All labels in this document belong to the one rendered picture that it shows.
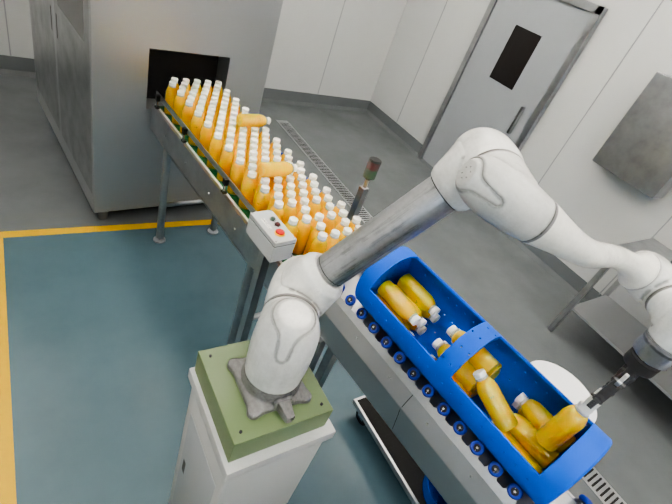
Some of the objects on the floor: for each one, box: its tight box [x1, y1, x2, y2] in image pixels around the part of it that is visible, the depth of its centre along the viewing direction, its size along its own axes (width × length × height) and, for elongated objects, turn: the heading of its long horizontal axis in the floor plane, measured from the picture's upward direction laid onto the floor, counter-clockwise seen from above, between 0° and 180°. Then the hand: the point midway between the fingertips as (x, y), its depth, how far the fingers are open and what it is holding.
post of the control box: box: [235, 250, 269, 343], centre depth 206 cm, size 4×4×100 cm
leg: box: [315, 347, 337, 388], centre depth 225 cm, size 6×6×63 cm
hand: (592, 402), depth 117 cm, fingers closed on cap, 4 cm apart
